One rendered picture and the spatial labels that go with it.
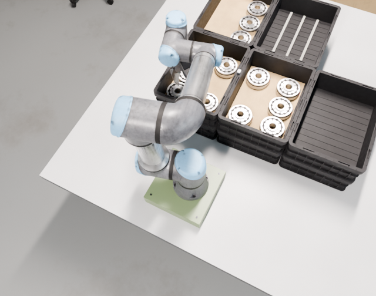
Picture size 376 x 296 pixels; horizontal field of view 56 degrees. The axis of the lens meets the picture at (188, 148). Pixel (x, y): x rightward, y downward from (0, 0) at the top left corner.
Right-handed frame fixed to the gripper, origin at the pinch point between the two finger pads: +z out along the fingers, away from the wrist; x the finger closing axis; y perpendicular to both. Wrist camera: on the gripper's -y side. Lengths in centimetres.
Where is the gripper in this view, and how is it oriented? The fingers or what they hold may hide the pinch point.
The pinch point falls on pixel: (183, 81)
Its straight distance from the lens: 158.2
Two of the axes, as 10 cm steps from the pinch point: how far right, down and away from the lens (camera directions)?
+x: -9.0, 4.1, -1.5
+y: -4.3, -8.0, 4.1
